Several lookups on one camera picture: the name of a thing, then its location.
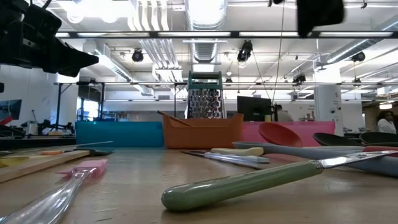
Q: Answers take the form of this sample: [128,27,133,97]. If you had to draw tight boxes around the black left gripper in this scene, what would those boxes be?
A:
[0,17,100,78]

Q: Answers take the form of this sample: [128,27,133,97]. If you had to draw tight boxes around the blue spatula clear handle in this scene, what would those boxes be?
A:
[75,141,114,148]

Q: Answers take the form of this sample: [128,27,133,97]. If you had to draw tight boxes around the pink spatula clear handle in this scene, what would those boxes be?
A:
[0,159,109,224]

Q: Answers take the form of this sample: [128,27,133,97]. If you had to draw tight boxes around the yellow spatula clear handle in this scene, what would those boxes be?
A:
[0,154,32,169]

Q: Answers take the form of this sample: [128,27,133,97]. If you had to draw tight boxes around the all-black kitchen spoon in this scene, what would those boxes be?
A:
[312,133,363,147]

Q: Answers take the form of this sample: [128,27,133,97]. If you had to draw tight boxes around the red spoon steel handle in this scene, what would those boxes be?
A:
[258,121,398,154]

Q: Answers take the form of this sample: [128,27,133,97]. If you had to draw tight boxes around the black spoon red handle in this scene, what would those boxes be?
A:
[359,131,398,147]

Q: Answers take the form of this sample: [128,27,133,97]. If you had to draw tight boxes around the grey kitchen spatula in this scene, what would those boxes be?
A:
[232,141,398,178]

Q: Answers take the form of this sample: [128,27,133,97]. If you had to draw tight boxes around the yellow-handled table knife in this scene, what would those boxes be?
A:
[210,146,264,157]

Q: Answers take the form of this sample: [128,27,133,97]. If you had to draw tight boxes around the all-steel table knife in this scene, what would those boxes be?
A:
[181,149,271,170]

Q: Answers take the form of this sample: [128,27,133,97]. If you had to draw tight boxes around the green-handled table knife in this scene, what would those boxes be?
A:
[160,150,398,212]

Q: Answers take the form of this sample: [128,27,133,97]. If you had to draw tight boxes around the white container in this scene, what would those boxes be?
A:
[26,120,39,136]

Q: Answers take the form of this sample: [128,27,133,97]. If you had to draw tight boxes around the blue plastic bin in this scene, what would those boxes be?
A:
[74,120,165,148]

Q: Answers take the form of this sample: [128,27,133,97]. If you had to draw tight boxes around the person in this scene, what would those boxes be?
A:
[275,104,294,123]
[375,110,397,134]

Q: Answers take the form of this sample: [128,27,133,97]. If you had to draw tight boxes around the black computer monitor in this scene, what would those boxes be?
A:
[236,95,273,123]

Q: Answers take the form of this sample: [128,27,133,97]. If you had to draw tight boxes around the pink plastic bin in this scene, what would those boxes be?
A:
[241,120,336,147]

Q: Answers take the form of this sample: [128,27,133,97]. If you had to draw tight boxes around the orange plastic bin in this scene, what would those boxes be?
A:
[156,110,245,150]

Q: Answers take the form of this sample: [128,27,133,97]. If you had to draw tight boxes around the white rectangular air duct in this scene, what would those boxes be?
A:
[82,39,155,96]

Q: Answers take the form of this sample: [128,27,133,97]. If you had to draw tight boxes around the black background workstation frame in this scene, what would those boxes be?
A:
[53,80,188,131]

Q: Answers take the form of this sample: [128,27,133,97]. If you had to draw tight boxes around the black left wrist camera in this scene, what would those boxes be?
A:
[21,3,63,41]

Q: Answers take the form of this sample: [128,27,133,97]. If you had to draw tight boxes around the black ceiling-hung camera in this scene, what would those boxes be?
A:
[236,39,254,63]
[351,51,366,63]
[131,49,144,63]
[292,73,307,85]

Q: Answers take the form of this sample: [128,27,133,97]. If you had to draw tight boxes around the hanging black cable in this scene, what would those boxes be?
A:
[271,0,286,106]

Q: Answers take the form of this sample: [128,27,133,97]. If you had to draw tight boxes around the dark blue wall screen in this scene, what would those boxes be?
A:
[0,99,23,121]

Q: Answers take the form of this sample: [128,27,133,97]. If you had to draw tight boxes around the thin slanted black cable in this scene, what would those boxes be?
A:
[251,51,272,101]

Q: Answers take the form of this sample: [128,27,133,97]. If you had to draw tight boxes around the black overhead frame bar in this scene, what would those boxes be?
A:
[55,30,398,40]

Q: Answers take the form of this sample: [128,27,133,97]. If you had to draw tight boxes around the silver round air duct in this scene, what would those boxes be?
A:
[185,0,229,63]

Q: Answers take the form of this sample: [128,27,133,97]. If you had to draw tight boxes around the steel box grater teal handle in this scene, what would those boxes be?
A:
[185,70,227,119]

